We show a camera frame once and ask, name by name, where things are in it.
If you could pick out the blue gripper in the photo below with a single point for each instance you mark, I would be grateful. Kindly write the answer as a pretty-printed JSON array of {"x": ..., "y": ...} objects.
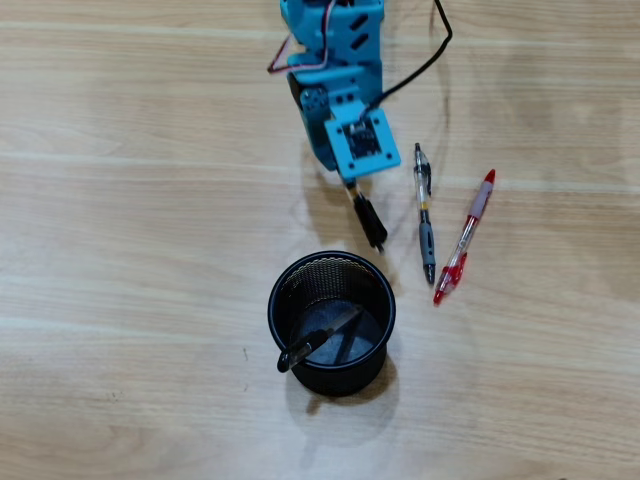
[{"x": 314, "y": 134}]

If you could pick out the black pen with chrome tip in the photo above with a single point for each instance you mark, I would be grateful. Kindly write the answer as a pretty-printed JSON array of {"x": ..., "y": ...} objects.
[{"x": 370, "y": 220}]

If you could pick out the clear pen with grey grip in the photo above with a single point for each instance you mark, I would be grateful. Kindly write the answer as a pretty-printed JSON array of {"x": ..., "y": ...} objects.
[{"x": 426, "y": 240}]

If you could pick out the red clear pen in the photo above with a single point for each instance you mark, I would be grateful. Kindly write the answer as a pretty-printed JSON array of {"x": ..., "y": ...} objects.
[{"x": 472, "y": 215}]

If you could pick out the clear pen with black clip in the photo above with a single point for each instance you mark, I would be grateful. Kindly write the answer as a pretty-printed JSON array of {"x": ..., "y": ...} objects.
[{"x": 305, "y": 345}]

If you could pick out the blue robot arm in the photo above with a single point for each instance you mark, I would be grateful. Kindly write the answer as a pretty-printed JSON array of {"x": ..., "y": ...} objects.
[{"x": 360, "y": 30}]

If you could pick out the black mesh pen holder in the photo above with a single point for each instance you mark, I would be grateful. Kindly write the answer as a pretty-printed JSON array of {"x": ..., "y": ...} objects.
[{"x": 340, "y": 382}]

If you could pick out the blue wrist camera module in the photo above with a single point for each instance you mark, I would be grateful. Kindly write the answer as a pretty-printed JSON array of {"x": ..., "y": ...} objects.
[{"x": 362, "y": 142}]

